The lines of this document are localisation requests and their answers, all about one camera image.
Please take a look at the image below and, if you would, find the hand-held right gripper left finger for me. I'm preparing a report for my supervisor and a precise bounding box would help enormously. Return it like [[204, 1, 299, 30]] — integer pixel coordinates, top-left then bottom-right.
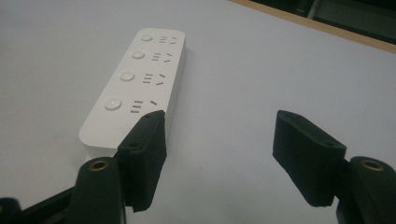
[[65, 109, 168, 224]]

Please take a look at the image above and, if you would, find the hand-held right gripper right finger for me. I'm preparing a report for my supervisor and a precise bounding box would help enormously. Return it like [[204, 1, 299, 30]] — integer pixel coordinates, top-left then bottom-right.
[[272, 109, 396, 224]]

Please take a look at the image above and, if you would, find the white power strip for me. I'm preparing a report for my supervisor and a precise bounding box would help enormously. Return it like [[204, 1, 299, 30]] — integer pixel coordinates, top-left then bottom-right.
[[78, 28, 188, 159]]

